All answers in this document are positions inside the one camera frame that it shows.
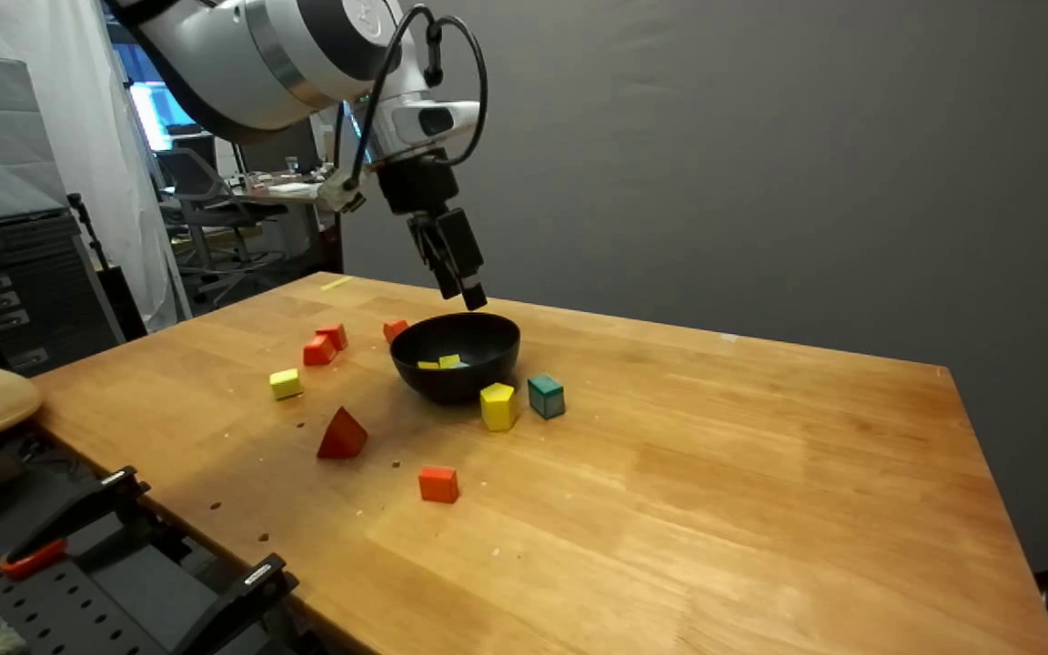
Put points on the grey collapsible backdrop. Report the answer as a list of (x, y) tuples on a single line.
[(728, 185)]

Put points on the teal wooden cube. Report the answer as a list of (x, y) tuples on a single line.
[(549, 399)]

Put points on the black stand leg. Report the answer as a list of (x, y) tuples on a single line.
[(111, 285)]

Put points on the bright blue monitor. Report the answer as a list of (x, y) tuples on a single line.
[(146, 116)]

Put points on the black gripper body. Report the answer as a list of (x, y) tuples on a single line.
[(417, 185)]

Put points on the black perforated breadboard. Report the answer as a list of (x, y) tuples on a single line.
[(111, 594)]

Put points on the yellow tape strip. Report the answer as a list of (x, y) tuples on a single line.
[(337, 285)]

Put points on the dark office chair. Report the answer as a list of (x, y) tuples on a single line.
[(202, 214)]

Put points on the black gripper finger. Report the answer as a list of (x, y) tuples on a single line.
[(469, 259), (430, 258)]

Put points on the black round bowl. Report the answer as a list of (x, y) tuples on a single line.
[(455, 379)]

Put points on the black labelled cabinet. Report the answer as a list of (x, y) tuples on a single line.
[(15, 291)]

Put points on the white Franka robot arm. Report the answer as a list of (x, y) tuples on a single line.
[(272, 60)]

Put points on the white fabric curtain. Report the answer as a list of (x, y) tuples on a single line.
[(76, 110)]

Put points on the red wooden cube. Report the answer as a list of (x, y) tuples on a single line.
[(337, 335), (320, 355), (396, 330), (440, 486), (344, 438)]

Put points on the white desk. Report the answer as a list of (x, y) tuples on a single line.
[(281, 191)]

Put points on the lime yellow wooden cube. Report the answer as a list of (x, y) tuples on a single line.
[(287, 389)]

